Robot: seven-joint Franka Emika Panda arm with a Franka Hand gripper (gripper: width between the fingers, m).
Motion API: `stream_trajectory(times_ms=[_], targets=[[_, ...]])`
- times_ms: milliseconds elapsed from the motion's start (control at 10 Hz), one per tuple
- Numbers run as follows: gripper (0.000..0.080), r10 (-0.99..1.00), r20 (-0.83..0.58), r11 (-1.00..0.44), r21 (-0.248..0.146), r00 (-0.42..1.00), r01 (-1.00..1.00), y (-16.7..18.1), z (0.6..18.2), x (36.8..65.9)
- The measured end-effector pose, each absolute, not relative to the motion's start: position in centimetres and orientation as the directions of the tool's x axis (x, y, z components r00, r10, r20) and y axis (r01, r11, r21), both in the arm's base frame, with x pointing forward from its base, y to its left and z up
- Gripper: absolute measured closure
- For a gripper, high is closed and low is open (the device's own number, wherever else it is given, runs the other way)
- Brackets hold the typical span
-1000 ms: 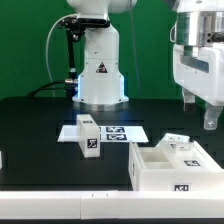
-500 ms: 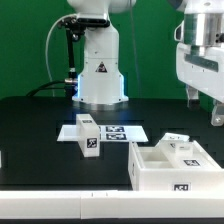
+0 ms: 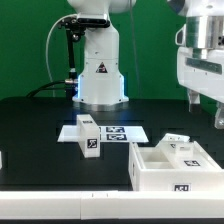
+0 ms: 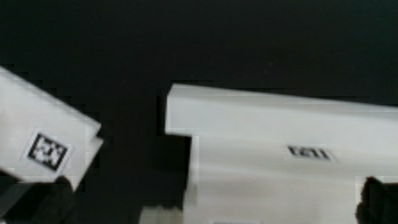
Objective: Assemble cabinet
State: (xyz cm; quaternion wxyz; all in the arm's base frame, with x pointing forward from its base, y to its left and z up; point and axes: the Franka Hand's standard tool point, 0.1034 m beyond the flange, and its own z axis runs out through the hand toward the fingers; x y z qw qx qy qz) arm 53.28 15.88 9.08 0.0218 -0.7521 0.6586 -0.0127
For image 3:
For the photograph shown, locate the white marker base sheet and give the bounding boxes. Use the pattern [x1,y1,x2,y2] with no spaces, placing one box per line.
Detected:
[58,125,148,143]

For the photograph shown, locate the short white door panel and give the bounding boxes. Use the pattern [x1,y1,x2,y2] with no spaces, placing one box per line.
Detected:
[162,133,190,143]

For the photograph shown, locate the white front fence bar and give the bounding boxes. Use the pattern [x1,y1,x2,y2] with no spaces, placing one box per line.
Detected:
[0,191,224,220]

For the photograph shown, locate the long white door panel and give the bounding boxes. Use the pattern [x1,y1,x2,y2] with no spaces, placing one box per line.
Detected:
[158,141,222,172]

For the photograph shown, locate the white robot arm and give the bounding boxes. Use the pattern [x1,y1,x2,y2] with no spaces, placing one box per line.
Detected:
[67,0,224,129]

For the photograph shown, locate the white cabinet top block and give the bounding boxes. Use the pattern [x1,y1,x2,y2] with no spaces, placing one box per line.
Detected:
[77,114,100,158]

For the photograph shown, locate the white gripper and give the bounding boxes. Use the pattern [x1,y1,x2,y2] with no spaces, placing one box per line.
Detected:
[177,47,224,129]

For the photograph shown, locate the grey camera cable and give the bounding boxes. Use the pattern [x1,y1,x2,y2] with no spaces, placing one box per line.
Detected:
[45,13,78,84]

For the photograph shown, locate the white cabinet body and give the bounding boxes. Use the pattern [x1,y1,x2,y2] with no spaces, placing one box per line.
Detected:
[128,143,224,192]

